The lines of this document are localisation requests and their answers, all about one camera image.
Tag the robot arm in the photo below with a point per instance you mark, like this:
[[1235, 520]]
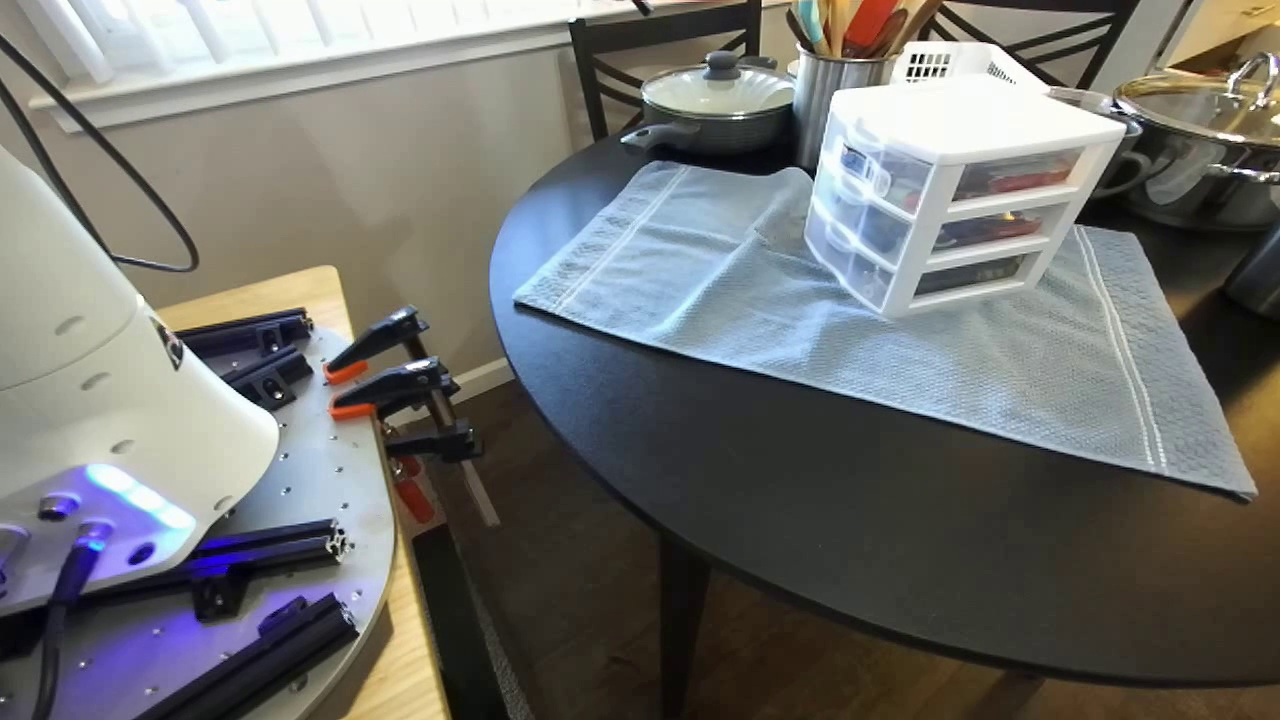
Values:
[[90, 400]]

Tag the clear plastic drawer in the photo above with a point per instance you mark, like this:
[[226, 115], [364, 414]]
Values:
[[1010, 177], [960, 275], [985, 230]]

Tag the white plastic drawer unit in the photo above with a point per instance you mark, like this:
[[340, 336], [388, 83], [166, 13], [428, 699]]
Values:
[[960, 120]]

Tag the black orange bar clamp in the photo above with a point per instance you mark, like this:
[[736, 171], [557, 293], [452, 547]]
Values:
[[385, 335], [400, 385]]

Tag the dark grey pot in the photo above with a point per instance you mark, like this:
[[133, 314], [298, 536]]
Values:
[[720, 130]]

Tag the blue grey towel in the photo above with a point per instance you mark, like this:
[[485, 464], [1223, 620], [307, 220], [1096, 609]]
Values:
[[900, 370]]

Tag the glass pot lid black knob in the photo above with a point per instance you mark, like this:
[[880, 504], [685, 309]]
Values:
[[715, 92]]

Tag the black wooden chair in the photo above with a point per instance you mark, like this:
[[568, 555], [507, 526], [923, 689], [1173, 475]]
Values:
[[600, 70], [1050, 35]]

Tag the steel utensil holder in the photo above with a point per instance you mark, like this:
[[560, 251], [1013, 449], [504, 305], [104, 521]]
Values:
[[825, 95]]

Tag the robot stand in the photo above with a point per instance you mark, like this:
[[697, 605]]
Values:
[[330, 480]]

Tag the bundle of kitchen utensils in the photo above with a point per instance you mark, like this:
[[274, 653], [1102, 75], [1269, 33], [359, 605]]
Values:
[[860, 22]]

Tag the white plastic basket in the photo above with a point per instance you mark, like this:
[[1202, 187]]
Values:
[[950, 62]]

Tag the white window blinds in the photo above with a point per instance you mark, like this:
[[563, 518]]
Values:
[[250, 25]]

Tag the glass mug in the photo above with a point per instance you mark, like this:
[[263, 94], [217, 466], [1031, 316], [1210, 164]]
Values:
[[1125, 160]]

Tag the stainless steel pot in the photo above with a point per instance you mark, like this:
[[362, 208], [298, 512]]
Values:
[[1200, 170]]

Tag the steel container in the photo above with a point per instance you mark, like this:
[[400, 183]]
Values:
[[1258, 275]]

